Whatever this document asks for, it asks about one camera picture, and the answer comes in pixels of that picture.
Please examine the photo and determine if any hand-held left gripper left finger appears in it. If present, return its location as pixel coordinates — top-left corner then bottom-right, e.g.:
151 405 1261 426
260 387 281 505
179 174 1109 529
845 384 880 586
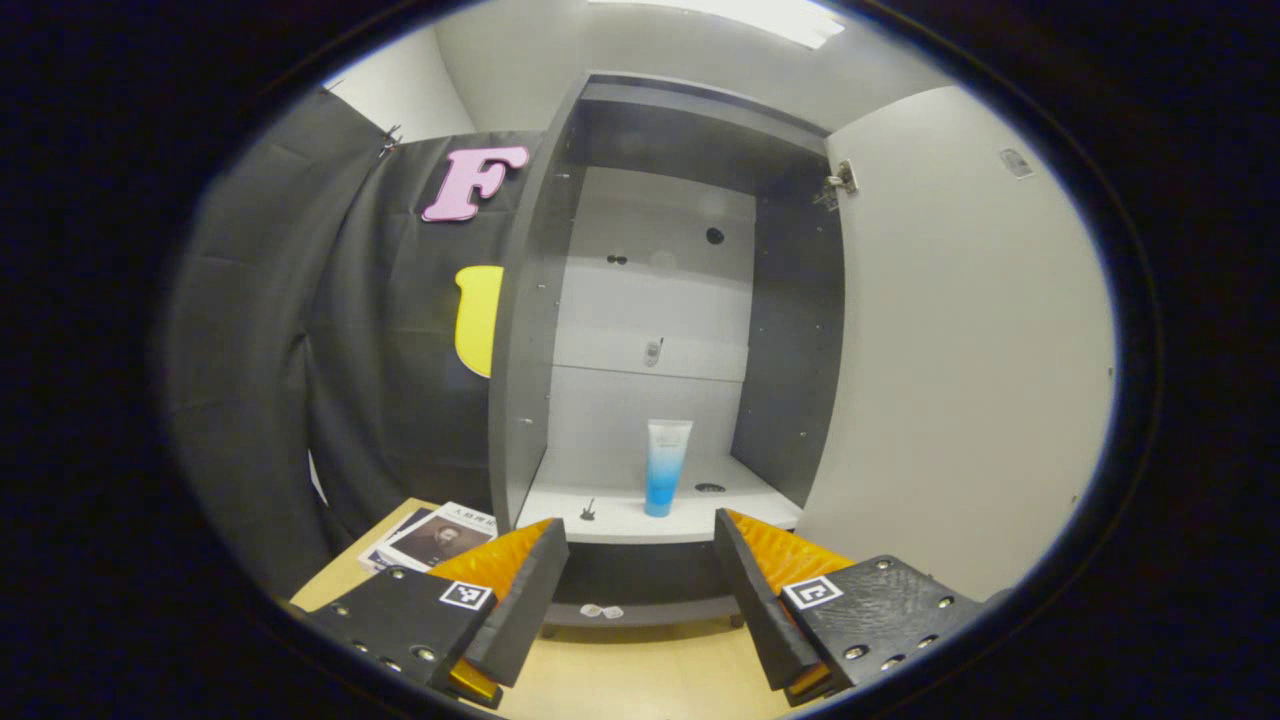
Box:
300 517 571 711

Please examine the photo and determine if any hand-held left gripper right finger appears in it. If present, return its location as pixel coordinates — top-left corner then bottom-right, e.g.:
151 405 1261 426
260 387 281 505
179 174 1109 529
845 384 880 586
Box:
713 508 1011 709

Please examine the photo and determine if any white blue bottle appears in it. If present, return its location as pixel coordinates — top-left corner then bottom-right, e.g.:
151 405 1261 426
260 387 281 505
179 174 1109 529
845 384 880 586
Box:
644 418 694 519

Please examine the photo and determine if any dark grey cabinet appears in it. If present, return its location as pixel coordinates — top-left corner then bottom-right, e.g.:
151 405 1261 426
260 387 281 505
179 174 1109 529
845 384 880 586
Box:
487 70 846 631

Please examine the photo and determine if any white cabinet shelf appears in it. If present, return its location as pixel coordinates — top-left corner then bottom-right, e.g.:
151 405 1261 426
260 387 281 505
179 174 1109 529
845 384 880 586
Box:
515 455 804 546

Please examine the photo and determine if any metal door hinge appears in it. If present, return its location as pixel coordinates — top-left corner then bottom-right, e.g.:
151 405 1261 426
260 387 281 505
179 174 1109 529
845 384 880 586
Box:
812 160 859 211

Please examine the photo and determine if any white book with dark cover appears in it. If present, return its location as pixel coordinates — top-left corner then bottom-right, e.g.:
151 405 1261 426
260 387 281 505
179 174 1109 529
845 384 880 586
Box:
383 502 498 573

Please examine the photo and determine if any blue-spine book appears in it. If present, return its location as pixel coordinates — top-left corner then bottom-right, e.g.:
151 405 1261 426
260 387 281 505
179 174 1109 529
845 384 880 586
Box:
357 507 436 574

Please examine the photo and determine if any black backdrop cloth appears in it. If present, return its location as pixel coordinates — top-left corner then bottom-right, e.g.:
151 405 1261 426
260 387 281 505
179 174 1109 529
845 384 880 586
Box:
165 88 546 601

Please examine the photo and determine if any ceiling light panel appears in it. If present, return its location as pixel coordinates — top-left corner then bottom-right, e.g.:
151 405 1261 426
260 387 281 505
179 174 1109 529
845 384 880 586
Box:
588 0 846 49

